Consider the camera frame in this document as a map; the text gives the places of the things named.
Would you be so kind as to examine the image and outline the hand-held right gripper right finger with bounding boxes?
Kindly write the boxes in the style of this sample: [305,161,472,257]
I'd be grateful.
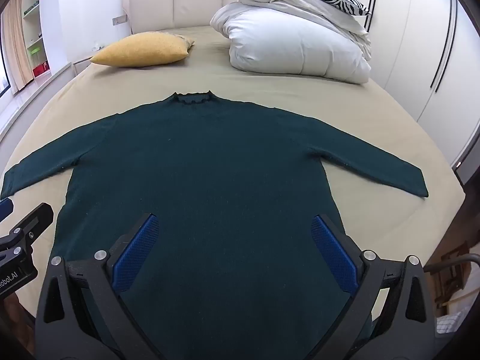
[307,214,438,360]

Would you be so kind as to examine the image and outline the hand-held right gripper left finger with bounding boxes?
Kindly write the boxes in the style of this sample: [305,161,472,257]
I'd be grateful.
[34,213,166,360]

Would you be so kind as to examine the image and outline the dark green sweater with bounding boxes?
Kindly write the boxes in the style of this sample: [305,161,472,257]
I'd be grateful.
[0,90,429,360]

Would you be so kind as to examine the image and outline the grey metal chair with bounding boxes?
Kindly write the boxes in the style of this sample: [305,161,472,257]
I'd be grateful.
[423,252,480,275]

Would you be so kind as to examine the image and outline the black framed window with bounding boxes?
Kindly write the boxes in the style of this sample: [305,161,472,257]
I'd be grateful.
[0,54,11,99]

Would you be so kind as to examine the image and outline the white mesh basket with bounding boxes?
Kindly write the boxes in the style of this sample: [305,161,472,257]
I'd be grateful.
[436,307,471,335]

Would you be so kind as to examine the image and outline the beige curtain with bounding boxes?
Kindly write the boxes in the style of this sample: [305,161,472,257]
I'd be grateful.
[0,5,35,96]

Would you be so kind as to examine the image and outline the white bookshelf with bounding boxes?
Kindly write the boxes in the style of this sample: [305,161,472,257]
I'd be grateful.
[20,0,50,80]

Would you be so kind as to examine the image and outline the bed with beige sheet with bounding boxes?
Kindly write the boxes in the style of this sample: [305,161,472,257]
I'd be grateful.
[0,25,466,360]

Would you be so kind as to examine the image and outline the yellow pillow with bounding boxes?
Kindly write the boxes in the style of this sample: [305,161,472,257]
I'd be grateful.
[90,32,189,68]

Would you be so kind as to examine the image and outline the white duvet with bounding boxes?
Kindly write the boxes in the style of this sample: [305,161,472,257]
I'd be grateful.
[209,2,372,85]

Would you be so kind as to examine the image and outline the beige patterned cushion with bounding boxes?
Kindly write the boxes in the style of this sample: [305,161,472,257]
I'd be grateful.
[165,32,196,51]

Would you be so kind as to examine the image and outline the white wardrobe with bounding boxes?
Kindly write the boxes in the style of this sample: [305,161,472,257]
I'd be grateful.
[346,0,480,167]

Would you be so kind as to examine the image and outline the cream folded blanket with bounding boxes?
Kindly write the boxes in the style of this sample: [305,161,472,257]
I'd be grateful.
[239,0,370,38]

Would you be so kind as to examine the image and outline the cream padded headboard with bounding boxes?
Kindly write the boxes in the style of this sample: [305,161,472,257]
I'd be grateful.
[122,0,349,35]

